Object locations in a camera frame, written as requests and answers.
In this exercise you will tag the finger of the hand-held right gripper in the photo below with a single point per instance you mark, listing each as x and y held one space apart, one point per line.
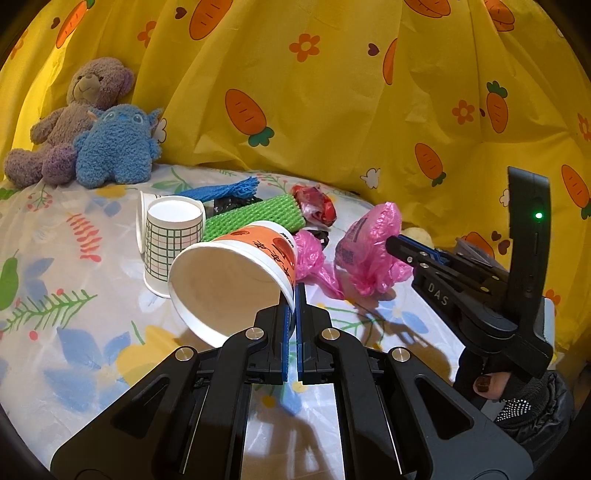
427 249
401 247

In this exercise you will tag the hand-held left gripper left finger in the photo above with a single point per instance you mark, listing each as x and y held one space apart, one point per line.
286 341

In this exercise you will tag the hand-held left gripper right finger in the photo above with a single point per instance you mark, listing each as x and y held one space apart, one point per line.
300 341

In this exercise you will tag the pink plastic bag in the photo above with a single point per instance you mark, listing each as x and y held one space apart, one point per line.
308 256
369 249

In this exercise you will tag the orange print paper bowl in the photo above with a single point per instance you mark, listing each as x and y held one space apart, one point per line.
231 277

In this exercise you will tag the blue foam net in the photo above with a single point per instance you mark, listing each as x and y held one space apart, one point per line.
231 188

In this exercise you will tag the person's right hand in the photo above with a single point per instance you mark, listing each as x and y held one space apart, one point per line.
494 385

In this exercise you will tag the pale yellow plush toy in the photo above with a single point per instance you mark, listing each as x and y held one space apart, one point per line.
418 236

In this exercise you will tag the black plastic bag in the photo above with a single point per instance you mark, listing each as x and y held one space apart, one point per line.
318 235
228 205

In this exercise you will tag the red crumpled plastic wrapper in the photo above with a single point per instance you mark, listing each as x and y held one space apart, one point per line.
318 201

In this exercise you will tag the green foam net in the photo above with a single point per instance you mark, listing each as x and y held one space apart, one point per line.
258 214

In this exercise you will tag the grid print paper cup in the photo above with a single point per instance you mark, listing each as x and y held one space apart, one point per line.
173 244

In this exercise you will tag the yellow carrot print curtain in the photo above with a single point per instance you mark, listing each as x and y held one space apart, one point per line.
323 115

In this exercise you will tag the plain white paper cup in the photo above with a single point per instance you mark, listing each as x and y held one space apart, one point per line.
144 217

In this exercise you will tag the floral printed bed sheet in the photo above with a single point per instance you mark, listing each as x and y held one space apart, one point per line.
69 277

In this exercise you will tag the blue plush toy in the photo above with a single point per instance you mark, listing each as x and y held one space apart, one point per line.
115 147

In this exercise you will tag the purple brown teddy bear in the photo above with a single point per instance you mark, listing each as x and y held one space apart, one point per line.
60 124

